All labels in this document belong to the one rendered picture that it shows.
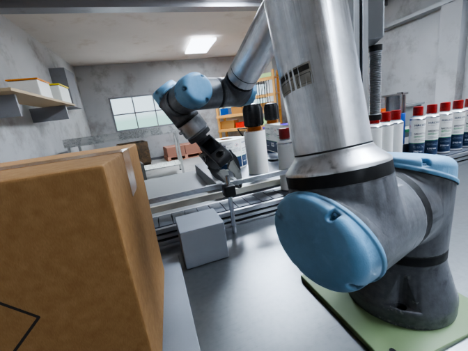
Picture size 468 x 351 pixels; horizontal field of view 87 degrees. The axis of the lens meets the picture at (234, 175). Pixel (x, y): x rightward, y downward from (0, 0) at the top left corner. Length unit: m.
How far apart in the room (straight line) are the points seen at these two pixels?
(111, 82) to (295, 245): 8.50
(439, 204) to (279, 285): 0.29
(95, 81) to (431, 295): 8.66
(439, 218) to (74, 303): 0.41
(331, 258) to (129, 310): 0.21
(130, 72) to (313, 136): 8.47
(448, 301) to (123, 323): 0.41
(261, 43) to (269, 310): 0.49
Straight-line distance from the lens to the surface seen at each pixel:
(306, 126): 0.28
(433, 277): 0.45
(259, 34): 0.56
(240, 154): 1.24
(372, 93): 0.87
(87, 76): 8.80
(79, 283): 0.30
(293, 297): 0.49
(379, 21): 0.80
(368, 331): 0.44
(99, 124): 8.66
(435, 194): 0.38
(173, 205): 0.77
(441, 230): 0.42
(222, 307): 0.48
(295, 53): 0.29
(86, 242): 0.28
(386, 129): 1.05
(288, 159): 0.80
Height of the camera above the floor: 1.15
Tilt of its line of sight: 14 degrees down
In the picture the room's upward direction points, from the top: 7 degrees counter-clockwise
